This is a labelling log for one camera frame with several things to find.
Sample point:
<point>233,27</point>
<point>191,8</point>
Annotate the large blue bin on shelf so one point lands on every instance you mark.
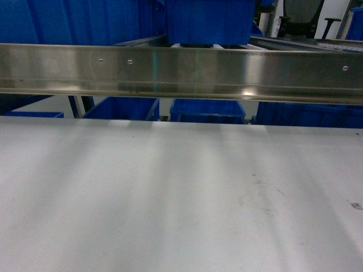
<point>209,22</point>

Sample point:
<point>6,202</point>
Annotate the blue bin lower middle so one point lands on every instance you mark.
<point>207,111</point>

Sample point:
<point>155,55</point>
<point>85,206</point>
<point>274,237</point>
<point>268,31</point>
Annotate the blue bin lower left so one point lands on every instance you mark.
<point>125,108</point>

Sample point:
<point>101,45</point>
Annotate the blue bin lower right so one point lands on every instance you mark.
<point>309,115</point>

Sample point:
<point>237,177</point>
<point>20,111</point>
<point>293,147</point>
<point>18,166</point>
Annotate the blue bin far left edge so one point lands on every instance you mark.
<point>35,114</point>

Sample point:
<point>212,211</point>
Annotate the black mesh office chair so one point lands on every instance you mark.
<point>300,18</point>

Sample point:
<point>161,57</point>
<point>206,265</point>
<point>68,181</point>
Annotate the blue bin upper left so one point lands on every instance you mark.
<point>72,22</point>

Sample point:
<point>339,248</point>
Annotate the blue bin upper right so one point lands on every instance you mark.
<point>355,28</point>

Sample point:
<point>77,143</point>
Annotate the stainless steel shelf rail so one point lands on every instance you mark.
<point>191,73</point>

